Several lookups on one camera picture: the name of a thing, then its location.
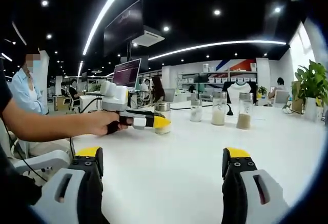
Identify white standing desk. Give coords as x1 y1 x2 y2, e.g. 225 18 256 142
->
79 89 154 107

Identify metal storage shelf rack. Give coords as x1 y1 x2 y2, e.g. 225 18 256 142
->
179 64 258 86

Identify ceiling air conditioner unit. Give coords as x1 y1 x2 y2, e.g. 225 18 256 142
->
132 25 166 47

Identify short seasoning bottle cream powder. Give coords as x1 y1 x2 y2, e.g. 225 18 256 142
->
154 101 172 135

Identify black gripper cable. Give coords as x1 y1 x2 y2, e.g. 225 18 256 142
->
67 97 103 158

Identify row of white storage boxes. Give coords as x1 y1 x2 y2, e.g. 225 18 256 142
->
209 76 254 84

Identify tall seasoning bottle tan granules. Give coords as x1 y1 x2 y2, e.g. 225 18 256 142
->
236 92 254 130

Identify white office chair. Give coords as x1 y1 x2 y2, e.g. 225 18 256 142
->
11 149 71 181

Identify person's left hand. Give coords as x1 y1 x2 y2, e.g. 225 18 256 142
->
87 110 121 136

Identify short seasoning bottle white powder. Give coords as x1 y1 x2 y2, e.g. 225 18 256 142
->
190 99 203 123

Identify thin black cable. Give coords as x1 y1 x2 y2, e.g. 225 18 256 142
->
1 113 48 184

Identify brown paper bag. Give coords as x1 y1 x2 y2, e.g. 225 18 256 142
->
291 81 307 114

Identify hanging black monitor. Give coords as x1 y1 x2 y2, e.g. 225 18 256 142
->
104 0 146 57

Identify potted green plant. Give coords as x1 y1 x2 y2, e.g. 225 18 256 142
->
294 59 328 121

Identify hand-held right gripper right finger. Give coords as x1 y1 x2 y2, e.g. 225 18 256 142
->
221 147 292 224

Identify long curved ceiling light strip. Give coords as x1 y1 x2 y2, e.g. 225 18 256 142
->
82 0 135 55

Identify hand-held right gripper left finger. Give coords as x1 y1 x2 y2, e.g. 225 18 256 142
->
30 146 105 224

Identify white laptop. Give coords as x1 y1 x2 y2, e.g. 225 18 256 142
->
112 58 142 91

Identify group of ceiling spotlights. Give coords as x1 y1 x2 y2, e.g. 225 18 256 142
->
27 0 302 63

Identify tall seasoning bottle white grains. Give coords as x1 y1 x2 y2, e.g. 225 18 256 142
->
211 91 228 126

